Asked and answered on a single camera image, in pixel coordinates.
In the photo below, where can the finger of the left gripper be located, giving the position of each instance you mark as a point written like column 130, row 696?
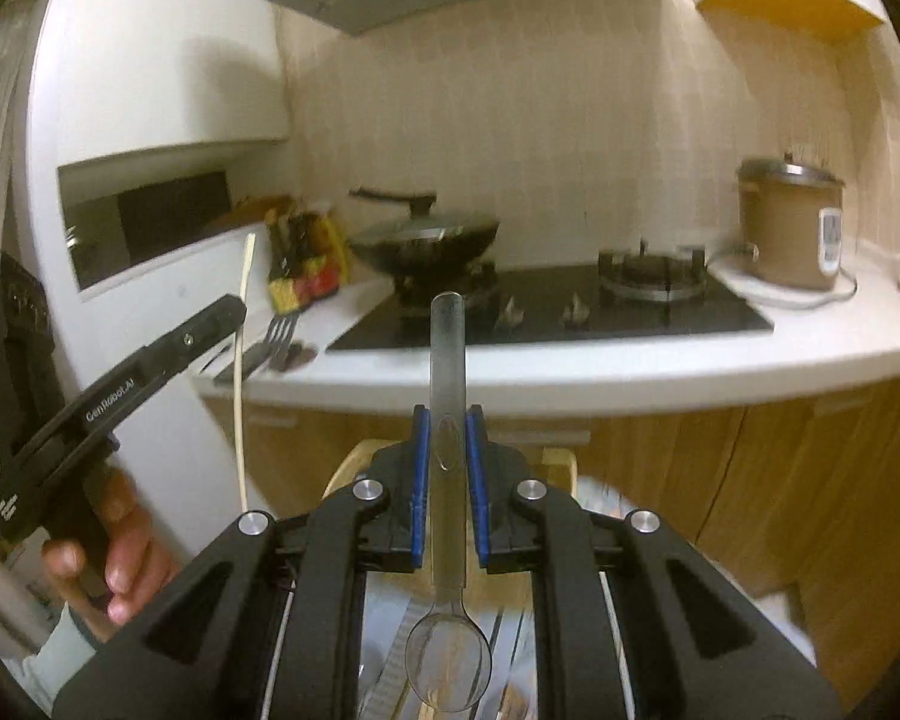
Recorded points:
column 176, row 350

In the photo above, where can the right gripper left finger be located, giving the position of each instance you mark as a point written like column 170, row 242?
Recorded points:
column 271, row 623

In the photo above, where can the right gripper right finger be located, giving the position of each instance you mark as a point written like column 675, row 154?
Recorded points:
column 630, row 619

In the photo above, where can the wooden chopstick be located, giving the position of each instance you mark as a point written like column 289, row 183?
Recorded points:
column 238, row 378

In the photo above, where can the clear grey plastic spoon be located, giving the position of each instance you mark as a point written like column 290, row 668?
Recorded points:
column 447, row 657

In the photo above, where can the light sleeve forearm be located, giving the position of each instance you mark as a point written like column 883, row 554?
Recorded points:
column 43, row 675

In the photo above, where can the person's left hand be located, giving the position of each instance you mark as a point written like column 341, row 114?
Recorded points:
column 137, row 567

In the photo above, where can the metal slotted spatula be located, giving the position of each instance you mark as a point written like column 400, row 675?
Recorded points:
column 279, row 337

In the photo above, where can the round brown coaster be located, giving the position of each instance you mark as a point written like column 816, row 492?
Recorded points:
column 295, row 355

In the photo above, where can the dark soy sauce bottle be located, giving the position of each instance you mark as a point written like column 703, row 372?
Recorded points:
column 286, row 291

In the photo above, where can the red label sauce bottle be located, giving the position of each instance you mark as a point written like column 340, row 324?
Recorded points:
column 325, row 264

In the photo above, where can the black wok with lid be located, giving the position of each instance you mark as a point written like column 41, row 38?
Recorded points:
column 421, row 240

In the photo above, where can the black gas stove top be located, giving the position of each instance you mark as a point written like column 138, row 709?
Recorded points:
column 639, row 294

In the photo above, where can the brown rice cooker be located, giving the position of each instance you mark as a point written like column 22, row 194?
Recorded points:
column 793, row 221

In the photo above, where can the white left wall cabinet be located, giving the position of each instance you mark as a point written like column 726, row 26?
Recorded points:
column 129, row 93

